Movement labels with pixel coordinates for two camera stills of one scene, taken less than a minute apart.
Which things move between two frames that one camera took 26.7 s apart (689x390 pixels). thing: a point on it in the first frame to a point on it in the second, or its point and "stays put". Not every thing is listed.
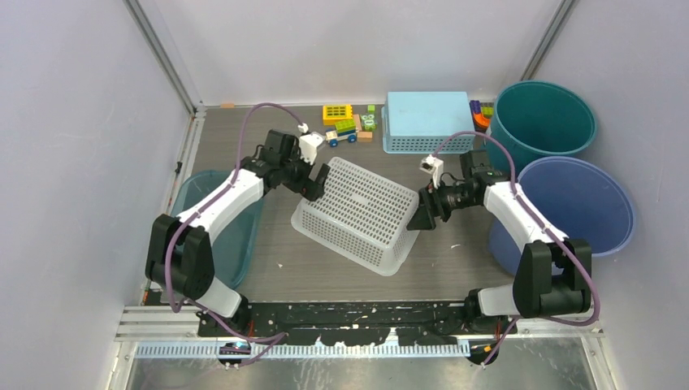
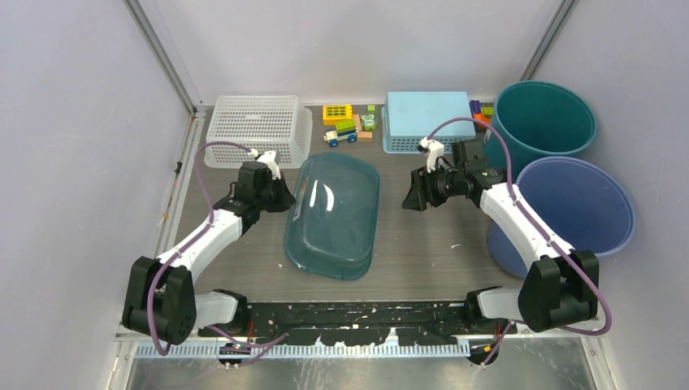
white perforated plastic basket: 363,215 to 261,123
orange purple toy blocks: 481,114 stays put
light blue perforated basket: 418,123 stays put
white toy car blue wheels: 344,129 stays put
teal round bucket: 539,119 stays put
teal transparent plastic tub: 232,237 to 331,227
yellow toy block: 334,114 stays put
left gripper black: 309,188 to 285,199
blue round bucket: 575,199 stays put
